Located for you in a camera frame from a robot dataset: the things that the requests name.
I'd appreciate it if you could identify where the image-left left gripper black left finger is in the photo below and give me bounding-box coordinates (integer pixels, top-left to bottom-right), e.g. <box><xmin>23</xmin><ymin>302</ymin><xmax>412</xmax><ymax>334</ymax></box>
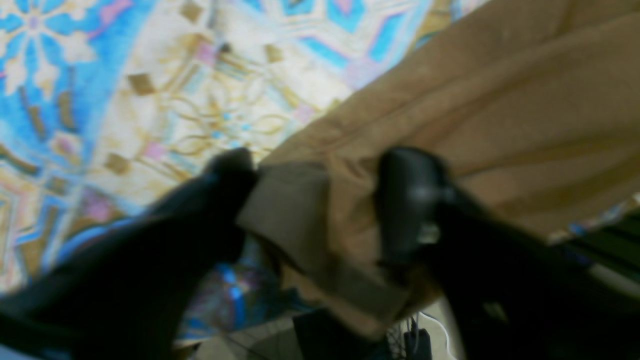
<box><xmin>0</xmin><ymin>148</ymin><xmax>257</xmax><ymax>360</ymax></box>

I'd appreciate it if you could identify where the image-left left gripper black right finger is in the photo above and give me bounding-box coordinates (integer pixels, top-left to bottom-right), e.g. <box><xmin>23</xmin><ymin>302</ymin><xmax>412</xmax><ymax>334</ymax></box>
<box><xmin>375</xmin><ymin>146</ymin><xmax>639</xmax><ymax>360</ymax></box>

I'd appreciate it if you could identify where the brown t-shirt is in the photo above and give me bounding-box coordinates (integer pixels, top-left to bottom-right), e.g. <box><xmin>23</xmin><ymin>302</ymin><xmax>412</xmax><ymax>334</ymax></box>
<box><xmin>237</xmin><ymin>0</ymin><xmax>640</xmax><ymax>338</ymax></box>

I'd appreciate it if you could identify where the patterned tablecloth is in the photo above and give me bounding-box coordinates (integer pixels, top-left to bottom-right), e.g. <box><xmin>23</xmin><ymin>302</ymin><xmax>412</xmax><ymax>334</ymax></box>
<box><xmin>0</xmin><ymin>0</ymin><xmax>640</xmax><ymax>351</ymax></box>

